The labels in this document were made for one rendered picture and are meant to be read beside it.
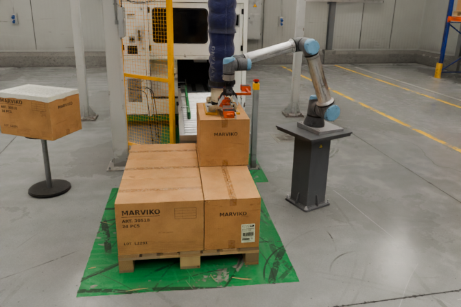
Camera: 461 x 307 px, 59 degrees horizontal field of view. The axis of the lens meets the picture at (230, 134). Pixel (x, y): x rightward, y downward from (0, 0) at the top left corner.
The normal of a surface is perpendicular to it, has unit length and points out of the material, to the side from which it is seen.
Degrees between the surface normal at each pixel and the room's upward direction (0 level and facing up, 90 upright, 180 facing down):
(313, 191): 90
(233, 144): 90
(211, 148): 90
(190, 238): 90
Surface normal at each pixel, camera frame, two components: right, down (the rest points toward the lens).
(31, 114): -0.32, 0.29
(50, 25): 0.19, 0.30
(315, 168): 0.52, 0.27
